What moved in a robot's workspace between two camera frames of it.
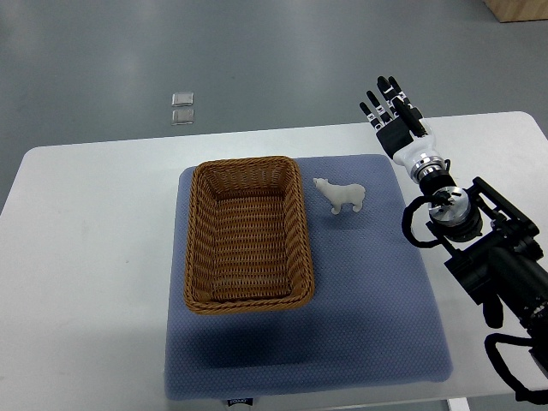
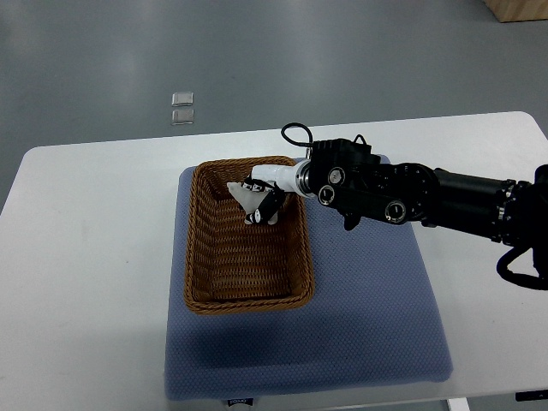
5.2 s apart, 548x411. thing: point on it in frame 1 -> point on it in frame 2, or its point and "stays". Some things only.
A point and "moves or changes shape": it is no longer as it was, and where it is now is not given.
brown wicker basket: x=248 y=247 stays
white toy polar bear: x=341 y=194 moves or changes shape
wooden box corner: x=515 y=10 stays
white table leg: x=459 y=404 stays
